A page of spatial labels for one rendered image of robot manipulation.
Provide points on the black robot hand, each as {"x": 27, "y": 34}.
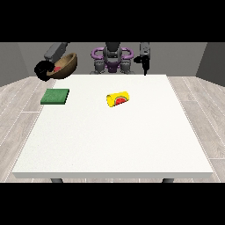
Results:
{"x": 42, "y": 70}
{"x": 144, "y": 61}

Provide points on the brown wooden bowl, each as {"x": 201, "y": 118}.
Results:
{"x": 64, "y": 65}

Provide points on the small red ball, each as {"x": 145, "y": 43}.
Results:
{"x": 57, "y": 68}

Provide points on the green square pad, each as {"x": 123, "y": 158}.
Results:
{"x": 54, "y": 96}

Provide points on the grey robot trunk purple rings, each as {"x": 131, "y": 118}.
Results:
{"x": 111, "y": 60}

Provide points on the dark table leg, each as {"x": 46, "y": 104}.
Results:
{"x": 168, "y": 180}
{"x": 56, "y": 180}

